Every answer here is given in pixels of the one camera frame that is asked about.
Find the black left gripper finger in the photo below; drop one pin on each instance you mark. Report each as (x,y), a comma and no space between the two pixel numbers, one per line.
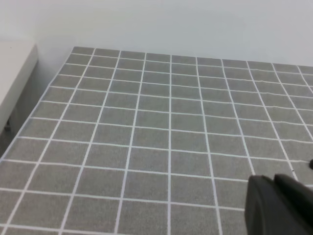
(278,206)

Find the white side table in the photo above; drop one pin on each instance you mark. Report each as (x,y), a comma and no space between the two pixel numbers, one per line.
(18,59)

